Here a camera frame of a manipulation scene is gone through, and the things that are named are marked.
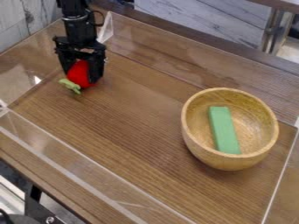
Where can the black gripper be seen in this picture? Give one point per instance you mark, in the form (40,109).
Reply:
(79,45)

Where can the red plush strawberry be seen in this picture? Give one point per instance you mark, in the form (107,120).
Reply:
(77,77)

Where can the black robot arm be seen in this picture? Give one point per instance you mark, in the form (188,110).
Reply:
(73,8)

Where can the clear acrylic front barrier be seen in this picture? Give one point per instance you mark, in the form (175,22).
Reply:
(88,188)

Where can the wooden bowl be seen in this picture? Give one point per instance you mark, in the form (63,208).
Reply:
(255,126)

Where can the green rectangular block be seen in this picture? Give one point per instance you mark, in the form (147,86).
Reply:
(223,130)

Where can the metal stand in background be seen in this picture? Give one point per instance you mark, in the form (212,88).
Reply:
(283,11)

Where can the clear acrylic corner bracket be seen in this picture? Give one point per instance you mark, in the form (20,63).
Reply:
(105,31)

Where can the black table leg mount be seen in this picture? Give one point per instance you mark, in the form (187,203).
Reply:
(35,210)

